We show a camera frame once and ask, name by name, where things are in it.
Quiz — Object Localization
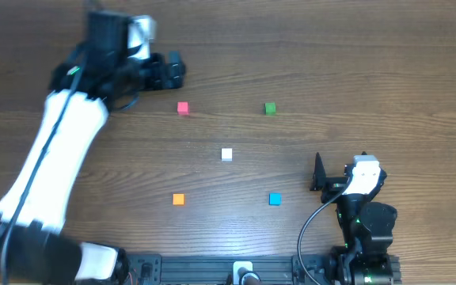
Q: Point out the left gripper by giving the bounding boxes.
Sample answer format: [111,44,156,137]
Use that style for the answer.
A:
[142,50,187,92]

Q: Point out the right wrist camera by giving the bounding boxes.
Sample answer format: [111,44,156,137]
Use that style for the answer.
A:
[345,154,383,196]

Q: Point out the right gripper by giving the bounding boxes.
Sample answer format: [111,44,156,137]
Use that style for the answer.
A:
[310,150,369,203]

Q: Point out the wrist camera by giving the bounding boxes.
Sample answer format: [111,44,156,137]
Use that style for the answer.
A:
[345,154,383,196]
[127,14,158,61]

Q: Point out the black cable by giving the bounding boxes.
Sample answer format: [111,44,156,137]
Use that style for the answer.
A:
[296,177,352,284]
[0,59,140,285]

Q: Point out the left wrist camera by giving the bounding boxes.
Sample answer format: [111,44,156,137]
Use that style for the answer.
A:
[127,14,158,61]

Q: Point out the mounting rail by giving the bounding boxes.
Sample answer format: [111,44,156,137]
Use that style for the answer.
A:
[121,253,403,285]

